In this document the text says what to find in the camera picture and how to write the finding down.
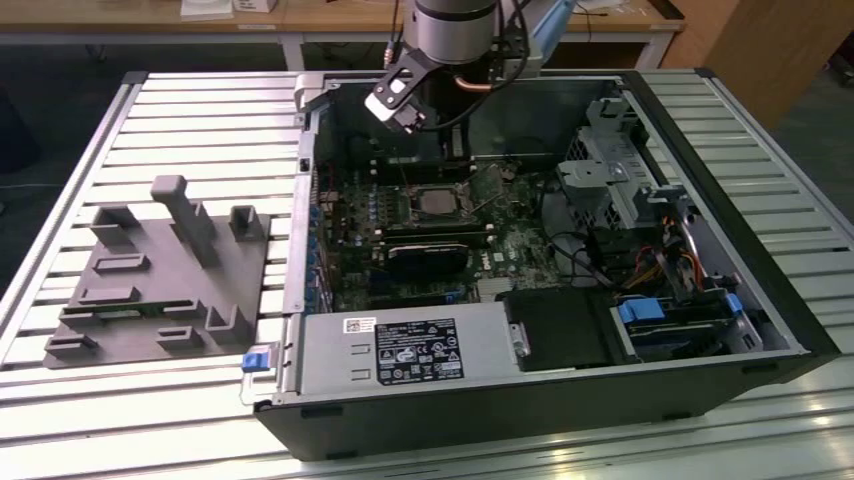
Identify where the green RAM stick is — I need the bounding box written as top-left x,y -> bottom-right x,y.
92,303 -> 168,319

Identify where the wooden cabinet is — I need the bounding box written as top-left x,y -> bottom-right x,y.
660,0 -> 854,132

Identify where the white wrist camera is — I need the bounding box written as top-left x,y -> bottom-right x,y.
363,89 -> 430,136

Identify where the CPU socket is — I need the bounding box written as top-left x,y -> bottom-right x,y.
403,183 -> 482,227

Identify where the black graphics card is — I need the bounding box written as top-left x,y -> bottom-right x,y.
383,239 -> 473,281

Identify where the orange yellow wire bundle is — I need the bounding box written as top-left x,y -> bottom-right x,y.
633,243 -> 710,292

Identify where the green motherboard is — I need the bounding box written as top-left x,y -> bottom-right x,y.
313,149 -> 589,311

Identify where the silver CPU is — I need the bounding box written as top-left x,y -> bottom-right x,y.
417,189 -> 463,214

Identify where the black PC case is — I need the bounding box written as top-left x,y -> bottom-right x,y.
251,68 -> 844,462

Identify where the copper coloured cable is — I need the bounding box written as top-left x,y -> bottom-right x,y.
451,73 -> 499,95

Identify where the small grey wrist camera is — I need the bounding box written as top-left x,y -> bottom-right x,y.
497,47 -> 547,81

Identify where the silver drive cage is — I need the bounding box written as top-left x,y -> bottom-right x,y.
557,97 -> 689,236

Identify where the silver power supply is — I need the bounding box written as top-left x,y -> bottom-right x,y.
293,299 -> 529,396

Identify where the black cable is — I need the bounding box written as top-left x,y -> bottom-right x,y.
545,232 -> 619,287

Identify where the silver chipset heatsink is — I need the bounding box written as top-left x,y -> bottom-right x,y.
477,278 -> 513,302

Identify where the wooden desk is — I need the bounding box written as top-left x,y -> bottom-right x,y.
0,0 -> 688,71

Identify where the grey parts rack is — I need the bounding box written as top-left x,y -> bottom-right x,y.
40,174 -> 274,370

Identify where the black plastic shroud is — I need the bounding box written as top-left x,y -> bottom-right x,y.
499,287 -> 635,374

